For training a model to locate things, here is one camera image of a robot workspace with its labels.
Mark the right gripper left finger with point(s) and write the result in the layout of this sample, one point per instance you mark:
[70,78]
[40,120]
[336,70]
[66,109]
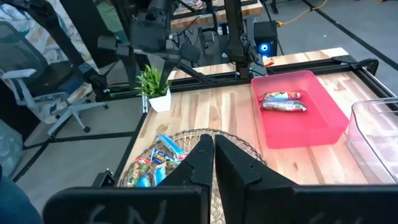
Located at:
[199,174]

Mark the patterned fabric cover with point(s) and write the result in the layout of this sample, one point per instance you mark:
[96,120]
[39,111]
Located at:
[37,34]

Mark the round wicker basket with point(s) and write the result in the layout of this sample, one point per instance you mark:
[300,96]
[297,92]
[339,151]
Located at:
[245,149]

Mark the wooden background table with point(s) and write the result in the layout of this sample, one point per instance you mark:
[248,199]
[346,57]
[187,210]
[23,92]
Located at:
[217,18]

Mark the dark blue granola bar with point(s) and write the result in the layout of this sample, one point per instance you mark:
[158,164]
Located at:
[158,156]

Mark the red and green granola bar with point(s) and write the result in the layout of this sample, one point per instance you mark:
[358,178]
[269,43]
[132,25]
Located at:
[281,96]

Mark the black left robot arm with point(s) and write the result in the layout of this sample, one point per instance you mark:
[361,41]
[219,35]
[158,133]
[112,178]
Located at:
[234,31]

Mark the white framed office chair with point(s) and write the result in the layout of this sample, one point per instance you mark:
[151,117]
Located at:
[25,74]

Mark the pink plastic tray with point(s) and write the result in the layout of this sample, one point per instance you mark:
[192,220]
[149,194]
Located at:
[295,130]

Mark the person's leg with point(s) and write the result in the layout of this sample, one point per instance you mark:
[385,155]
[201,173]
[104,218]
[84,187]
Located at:
[15,202]

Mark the small green potted plant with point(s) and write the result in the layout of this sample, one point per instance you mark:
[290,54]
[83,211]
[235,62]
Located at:
[160,102]

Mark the black table-level camera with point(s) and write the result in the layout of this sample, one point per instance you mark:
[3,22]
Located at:
[104,179]

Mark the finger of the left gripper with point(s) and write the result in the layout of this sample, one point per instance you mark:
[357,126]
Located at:
[166,70]
[130,68]

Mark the clear plastic bin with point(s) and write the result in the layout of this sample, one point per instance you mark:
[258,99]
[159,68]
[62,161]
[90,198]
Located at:
[373,140]

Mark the red and silver granola bar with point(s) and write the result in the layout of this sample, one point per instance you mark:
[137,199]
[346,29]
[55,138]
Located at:
[283,105]

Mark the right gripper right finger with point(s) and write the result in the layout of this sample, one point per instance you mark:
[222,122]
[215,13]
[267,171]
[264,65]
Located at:
[236,171]

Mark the black frame clamp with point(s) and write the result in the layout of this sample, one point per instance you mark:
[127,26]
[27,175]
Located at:
[367,63]

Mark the black computer blue light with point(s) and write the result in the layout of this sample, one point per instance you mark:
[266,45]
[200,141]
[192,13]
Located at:
[264,34]

